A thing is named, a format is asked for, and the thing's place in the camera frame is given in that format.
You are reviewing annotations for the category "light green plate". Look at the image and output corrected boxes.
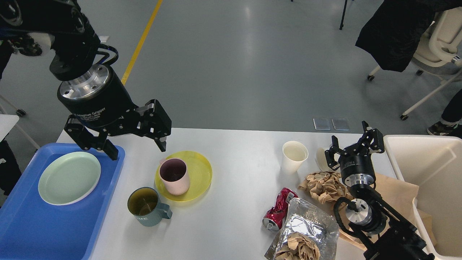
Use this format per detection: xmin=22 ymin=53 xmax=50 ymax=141
xmin=38 ymin=152 xmax=102 ymax=206

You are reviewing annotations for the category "black tripod leg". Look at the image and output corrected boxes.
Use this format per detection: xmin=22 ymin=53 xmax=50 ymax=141
xmin=339 ymin=0 xmax=348 ymax=31

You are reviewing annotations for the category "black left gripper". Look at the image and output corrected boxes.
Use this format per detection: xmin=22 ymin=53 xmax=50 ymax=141
xmin=57 ymin=64 xmax=172 ymax=161

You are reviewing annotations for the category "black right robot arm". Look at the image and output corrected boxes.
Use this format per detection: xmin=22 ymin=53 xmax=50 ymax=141
xmin=324 ymin=121 xmax=435 ymax=260

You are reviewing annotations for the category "person in black clothes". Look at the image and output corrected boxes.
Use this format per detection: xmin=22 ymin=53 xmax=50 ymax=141
xmin=426 ymin=90 xmax=462 ymax=138

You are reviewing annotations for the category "white side table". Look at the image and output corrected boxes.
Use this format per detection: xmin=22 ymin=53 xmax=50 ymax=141
xmin=0 ymin=114 xmax=41 ymax=150

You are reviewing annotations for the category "white paper cup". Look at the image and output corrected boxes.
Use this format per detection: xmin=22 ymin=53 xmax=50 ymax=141
xmin=280 ymin=140 xmax=309 ymax=174

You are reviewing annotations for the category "silver foil bag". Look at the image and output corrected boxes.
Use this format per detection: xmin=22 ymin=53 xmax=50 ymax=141
xmin=265 ymin=198 xmax=339 ymax=260

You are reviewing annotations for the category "white plastic bin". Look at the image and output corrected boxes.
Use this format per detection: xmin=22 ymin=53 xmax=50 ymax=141
xmin=383 ymin=135 xmax=462 ymax=260

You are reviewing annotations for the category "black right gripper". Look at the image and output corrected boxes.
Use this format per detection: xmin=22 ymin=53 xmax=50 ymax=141
xmin=324 ymin=121 xmax=385 ymax=187

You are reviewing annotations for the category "blue plastic tray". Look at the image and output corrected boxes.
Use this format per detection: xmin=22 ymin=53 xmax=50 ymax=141
xmin=0 ymin=143 xmax=125 ymax=260

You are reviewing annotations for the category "crumpled brown paper ball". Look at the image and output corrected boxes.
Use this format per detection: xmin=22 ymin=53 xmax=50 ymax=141
xmin=297 ymin=171 xmax=353 ymax=205

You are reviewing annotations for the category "white office chair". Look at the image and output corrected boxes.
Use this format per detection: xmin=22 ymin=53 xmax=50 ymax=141
xmin=367 ymin=7 xmax=462 ymax=121

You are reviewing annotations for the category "pink ribbed mug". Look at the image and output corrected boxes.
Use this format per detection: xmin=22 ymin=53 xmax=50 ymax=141
xmin=160 ymin=158 xmax=190 ymax=196

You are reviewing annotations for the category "teal mug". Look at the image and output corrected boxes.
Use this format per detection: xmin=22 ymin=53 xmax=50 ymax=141
xmin=127 ymin=187 xmax=172 ymax=227

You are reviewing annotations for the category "crumpled brown paper in bag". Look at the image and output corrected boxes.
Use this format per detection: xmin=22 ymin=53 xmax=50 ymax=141
xmin=275 ymin=232 xmax=321 ymax=260

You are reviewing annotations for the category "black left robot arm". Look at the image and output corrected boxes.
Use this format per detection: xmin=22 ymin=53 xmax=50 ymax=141
xmin=1 ymin=0 xmax=172 ymax=160

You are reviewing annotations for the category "crushed red soda can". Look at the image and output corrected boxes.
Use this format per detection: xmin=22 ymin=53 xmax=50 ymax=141
xmin=262 ymin=187 xmax=298 ymax=231

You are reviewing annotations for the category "black jacket on chair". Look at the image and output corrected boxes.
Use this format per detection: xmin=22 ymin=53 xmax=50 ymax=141
xmin=355 ymin=0 xmax=462 ymax=72

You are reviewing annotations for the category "yellow plastic plate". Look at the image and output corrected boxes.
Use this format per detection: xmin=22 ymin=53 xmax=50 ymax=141
xmin=154 ymin=150 xmax=213 ymax=203

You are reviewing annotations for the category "flat brown paper bag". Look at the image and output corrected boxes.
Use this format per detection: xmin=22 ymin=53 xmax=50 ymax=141
xmin=339 ymin=173 xmax=422 ymax=251

